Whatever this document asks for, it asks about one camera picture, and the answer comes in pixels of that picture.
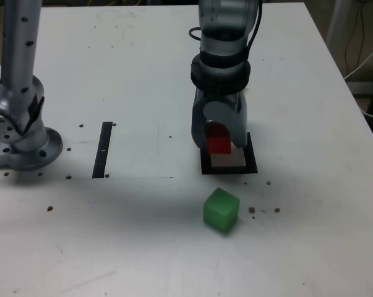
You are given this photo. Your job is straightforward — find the white background post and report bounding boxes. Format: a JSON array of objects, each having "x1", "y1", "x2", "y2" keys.
[{"x1": 325, "y1": 0, "x2": 345, "y2": 47}]

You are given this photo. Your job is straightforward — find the black tape square outline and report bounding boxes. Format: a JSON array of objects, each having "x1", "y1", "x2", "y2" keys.
[{"x1": 199, "y1": 132, "x2": 259, "y2": 176}]

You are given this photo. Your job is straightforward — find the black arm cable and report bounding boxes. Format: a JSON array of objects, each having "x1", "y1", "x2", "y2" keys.
[{"x1": 188, "y1": 0, "x2": 264, "y2": 62}]

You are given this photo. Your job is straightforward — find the green cube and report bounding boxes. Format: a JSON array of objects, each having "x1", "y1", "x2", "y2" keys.
[{"x1": 202, "y1": 186, "x2": 241, "y2": 233}]

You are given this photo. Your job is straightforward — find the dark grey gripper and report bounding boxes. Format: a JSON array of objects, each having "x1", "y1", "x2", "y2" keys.
[{"x1": 191, "y1": 87, "x2": 249, "y2": 152}]

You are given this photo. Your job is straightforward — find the red cube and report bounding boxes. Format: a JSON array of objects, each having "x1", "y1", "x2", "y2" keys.
[{"x1": 206, "y1": 122, "x2": 232, "y2": 155}]

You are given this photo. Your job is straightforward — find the white background cable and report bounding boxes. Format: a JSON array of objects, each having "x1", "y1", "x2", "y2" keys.
[{"x1": 343, "y1": 39, "x2": 373, "y2": 80}]

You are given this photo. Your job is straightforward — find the black tape strip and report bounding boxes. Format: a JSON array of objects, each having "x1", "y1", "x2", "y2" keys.
[{"x1": 92, "y1": 121, "x2": 114, "y2": 179}]

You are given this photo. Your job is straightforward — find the thin black background cable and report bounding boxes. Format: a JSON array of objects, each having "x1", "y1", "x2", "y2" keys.
[{"x1": 344, "y1": 0, "x2": 366, "y2": 75}]

